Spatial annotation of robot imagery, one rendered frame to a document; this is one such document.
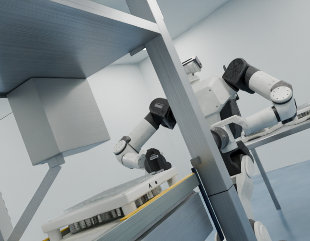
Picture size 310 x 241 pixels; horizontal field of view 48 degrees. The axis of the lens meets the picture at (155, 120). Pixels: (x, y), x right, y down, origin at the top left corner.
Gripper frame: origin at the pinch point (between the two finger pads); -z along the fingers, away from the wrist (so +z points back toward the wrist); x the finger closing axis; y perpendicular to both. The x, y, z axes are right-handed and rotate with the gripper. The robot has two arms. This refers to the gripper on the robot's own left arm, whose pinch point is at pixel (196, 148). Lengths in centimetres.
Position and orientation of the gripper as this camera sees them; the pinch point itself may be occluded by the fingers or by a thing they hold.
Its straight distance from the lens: 118.4
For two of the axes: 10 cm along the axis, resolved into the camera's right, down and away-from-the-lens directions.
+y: -7.4, 3.6, 5.7
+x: 3.8, 9.2, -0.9
